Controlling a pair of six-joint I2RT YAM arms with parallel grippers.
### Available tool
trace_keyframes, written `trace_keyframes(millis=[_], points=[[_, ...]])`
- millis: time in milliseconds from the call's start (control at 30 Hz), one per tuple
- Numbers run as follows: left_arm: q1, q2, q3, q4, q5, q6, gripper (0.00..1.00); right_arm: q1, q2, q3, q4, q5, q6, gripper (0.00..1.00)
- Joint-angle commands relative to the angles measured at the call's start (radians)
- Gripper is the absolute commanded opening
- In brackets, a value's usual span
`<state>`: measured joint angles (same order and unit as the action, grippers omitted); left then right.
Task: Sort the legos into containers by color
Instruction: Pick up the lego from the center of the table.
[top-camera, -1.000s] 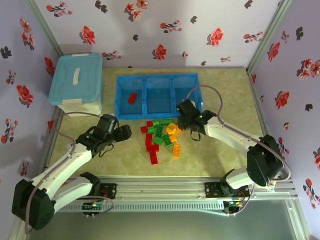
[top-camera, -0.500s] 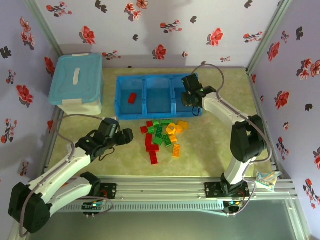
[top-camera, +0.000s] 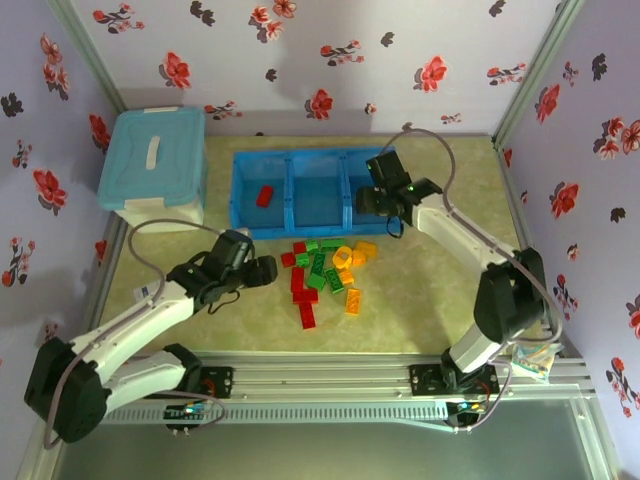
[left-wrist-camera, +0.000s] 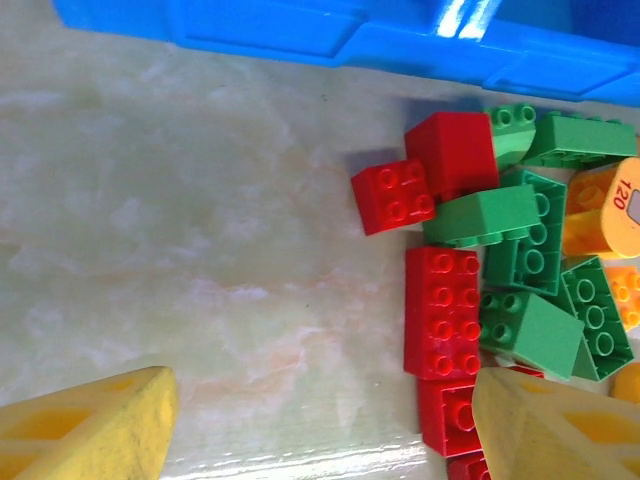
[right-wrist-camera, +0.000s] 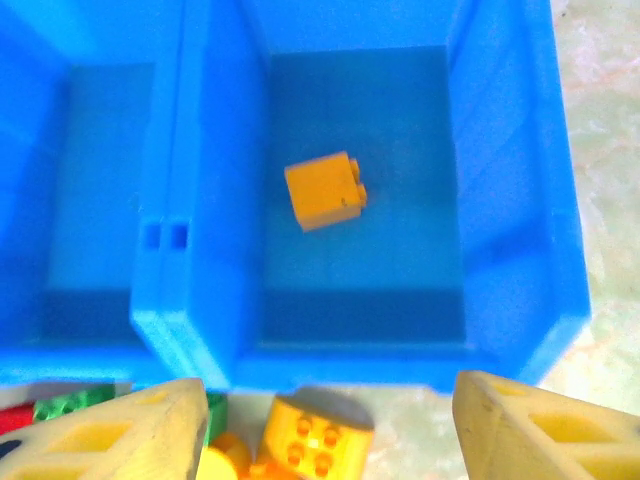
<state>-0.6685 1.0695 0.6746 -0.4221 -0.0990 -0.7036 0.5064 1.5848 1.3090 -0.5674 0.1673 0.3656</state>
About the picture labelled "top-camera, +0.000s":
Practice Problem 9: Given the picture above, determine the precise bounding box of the blue three-compartment bin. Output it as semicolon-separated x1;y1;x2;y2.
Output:
229;146;401;240

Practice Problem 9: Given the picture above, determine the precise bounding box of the green circuit board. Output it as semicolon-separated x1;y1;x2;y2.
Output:
448;399;485;427
164;403;211;422

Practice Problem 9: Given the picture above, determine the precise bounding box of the light blue lidded storage box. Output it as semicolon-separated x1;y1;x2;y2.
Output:
97;105;209;236

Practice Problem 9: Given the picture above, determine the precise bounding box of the clear plastic bag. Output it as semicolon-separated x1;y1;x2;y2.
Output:
509;342;559;386

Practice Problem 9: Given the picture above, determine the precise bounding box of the grey right arm cable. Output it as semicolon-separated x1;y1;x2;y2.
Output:
382;127;565;434

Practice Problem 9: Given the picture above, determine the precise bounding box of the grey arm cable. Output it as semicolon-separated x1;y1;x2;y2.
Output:
42;219;231;449
382;127;565;434

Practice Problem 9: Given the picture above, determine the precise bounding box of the grey left arm cable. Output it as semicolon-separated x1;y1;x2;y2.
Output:
42;219;231;449

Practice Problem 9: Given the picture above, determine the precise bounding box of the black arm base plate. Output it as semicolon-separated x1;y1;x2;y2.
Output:
199;366;235;400
409;363;501;399

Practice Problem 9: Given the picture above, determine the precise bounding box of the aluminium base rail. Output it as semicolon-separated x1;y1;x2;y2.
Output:
104;349;599;407

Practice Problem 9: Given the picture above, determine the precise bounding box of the grey slotted cable duct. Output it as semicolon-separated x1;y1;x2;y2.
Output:
102;403;449;426

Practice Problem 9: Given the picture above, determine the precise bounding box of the aluminium frame post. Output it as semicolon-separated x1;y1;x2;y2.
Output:
491;0;587;151
47;0;129;114

